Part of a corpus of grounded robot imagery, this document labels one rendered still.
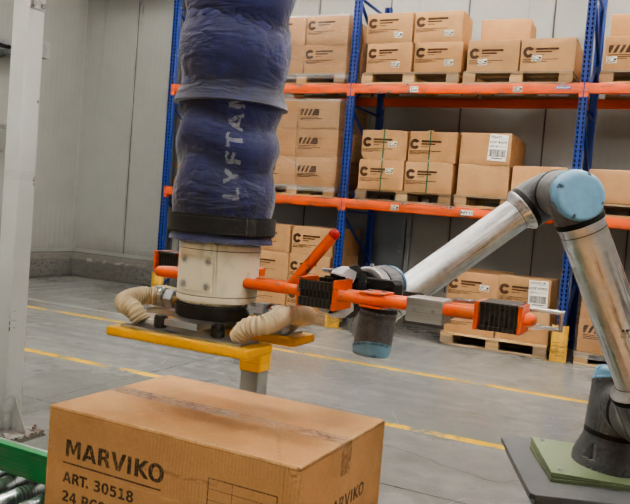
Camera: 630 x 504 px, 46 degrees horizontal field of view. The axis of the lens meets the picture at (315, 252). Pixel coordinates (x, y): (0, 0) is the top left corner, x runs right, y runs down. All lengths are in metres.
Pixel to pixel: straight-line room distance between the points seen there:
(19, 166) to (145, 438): 3.05
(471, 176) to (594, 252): 6.95
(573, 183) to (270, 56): 0.75
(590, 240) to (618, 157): 8.02
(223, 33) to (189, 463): 0.82
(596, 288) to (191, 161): 0.99
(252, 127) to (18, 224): 3.03
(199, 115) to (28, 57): 3.02
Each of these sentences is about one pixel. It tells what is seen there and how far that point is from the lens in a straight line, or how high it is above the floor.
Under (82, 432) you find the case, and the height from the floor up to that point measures 0.91.
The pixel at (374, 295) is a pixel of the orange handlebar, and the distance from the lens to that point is 1.41.
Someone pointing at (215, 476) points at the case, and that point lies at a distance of 1.45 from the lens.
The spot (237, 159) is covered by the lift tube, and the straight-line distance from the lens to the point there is 1.49.
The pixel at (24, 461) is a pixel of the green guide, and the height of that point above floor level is 0.61.
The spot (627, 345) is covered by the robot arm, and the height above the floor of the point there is 1.14.
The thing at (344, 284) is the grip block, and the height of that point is 1.26.
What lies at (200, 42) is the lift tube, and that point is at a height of 1.71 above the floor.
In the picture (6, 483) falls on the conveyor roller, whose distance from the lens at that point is 2.44.
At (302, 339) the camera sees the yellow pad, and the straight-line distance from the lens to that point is 1.60.
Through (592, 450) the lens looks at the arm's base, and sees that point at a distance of 2.20.
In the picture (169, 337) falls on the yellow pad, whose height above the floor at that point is 1.13.
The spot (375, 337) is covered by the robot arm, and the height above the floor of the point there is 1.12.
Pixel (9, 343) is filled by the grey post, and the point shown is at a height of 0.54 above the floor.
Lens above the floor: 1.39
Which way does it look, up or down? 3 degrees down
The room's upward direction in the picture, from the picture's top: 5 degrees clockwise
